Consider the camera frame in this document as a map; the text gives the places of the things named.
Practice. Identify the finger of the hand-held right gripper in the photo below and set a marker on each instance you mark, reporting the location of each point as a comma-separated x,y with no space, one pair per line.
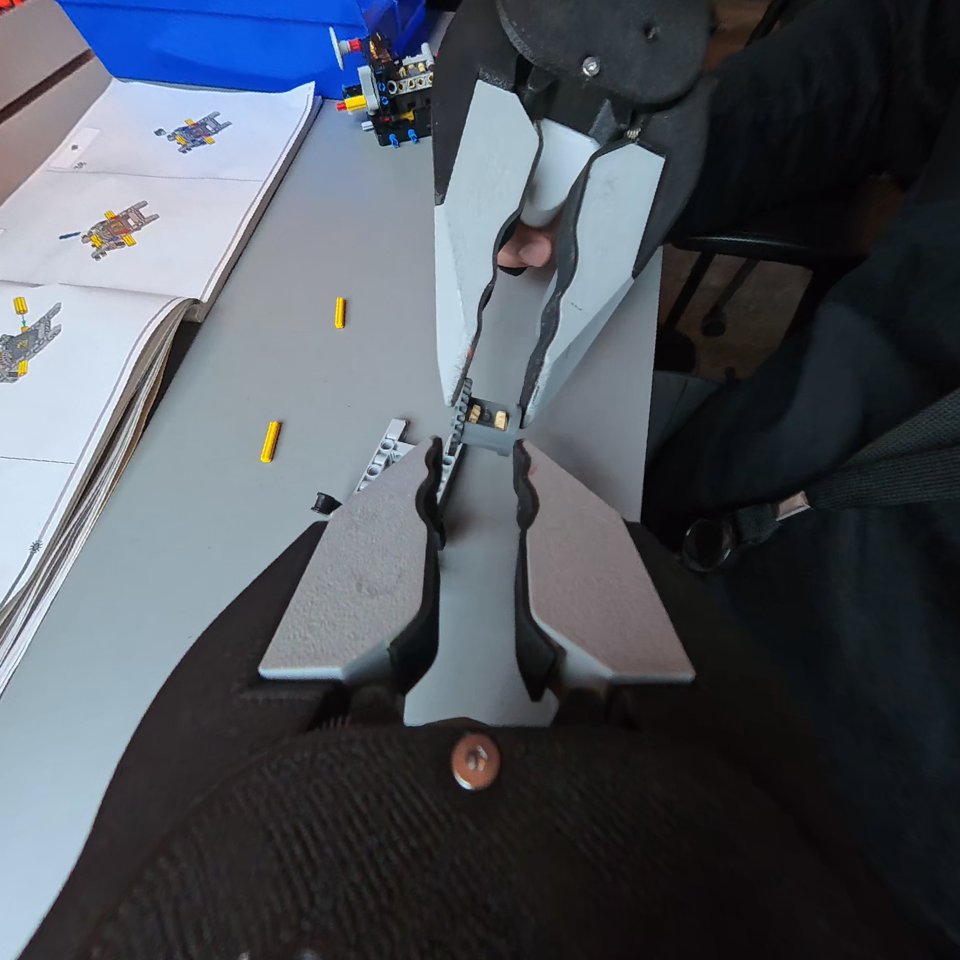
607,225
480,187

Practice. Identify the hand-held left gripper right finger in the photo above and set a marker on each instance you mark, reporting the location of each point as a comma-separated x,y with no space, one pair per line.
600,592

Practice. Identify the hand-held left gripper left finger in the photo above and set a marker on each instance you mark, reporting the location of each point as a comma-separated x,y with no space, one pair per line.
352,592

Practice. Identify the grey beam frame assembly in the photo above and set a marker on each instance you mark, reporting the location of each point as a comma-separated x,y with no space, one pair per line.
386,450

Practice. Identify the grey toy differential gear assembly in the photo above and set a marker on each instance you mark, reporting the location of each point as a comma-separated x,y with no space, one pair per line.
487,437

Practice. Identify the person's right hand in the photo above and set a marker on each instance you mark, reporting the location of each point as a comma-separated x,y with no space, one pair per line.
529,249

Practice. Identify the black round badge reel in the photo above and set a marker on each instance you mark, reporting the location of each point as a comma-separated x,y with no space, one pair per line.
709,544

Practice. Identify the multicoloured toy chassis assembly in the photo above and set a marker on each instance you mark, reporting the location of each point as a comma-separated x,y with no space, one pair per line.
397,97

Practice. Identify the black office chair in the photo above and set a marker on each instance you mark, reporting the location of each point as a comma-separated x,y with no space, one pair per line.
750,246

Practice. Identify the yellow toy axle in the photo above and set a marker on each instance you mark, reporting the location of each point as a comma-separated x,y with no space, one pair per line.
340,313
270,442

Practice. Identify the blue plastic bin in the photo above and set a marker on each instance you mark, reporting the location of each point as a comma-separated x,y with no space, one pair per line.
225,37

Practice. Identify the building instruction booklet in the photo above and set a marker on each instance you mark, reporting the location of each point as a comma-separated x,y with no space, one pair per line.
97,390

